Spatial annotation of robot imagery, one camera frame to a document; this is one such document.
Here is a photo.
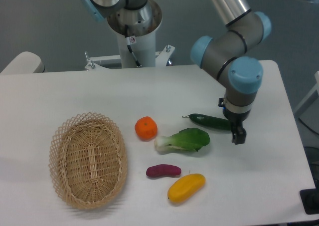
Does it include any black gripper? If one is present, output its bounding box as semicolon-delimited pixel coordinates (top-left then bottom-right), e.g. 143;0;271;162
218;97;250;145

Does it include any dark green cucumber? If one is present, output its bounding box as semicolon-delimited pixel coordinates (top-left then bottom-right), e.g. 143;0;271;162
183;113;231;131

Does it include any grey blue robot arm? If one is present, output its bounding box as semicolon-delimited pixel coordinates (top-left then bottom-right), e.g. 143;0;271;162
81;0;272;144

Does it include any green bok choy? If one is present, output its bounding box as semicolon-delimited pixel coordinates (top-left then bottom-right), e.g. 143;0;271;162
154;128;210;153

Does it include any yellow mango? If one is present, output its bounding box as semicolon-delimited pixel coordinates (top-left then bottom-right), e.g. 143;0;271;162
167;174;206;204

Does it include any purple sweet potato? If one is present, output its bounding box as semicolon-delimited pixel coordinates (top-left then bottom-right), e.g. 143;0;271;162
146;164;181;178

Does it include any orange tangerine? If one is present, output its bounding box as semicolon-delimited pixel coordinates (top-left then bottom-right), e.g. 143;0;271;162
135;116;158;141

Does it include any black device at table edge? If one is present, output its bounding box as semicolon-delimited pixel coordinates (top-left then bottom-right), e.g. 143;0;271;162
300;189;319;215

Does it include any woven wicker basket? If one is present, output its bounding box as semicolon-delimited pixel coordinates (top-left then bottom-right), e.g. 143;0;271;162
48;112;128;210

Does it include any beige chair armrest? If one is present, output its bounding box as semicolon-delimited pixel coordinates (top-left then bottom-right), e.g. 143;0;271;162
0;51;46;75

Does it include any black pedestal cable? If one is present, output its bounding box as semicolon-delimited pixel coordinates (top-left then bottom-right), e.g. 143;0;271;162
124;24;143;68

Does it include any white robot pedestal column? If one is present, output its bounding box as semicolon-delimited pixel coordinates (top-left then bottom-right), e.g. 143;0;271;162
107;0;162;68

